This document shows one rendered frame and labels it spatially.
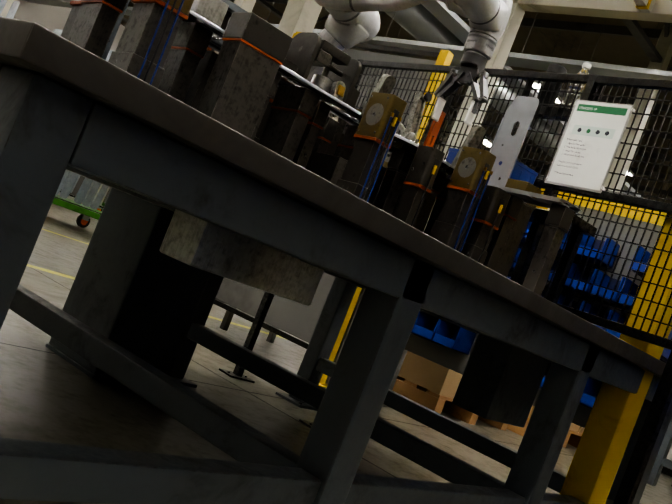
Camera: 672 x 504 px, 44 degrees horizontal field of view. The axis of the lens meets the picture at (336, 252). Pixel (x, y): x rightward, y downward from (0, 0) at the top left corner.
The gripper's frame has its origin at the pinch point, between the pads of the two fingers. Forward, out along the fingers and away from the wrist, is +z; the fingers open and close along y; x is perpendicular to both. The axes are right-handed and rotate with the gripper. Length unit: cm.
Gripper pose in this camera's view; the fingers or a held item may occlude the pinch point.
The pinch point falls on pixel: (451, 118)
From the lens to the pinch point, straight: 252.9
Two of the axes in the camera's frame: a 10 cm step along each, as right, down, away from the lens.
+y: 6.2, 2.2, -7.6
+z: -3.6, 9.3, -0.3
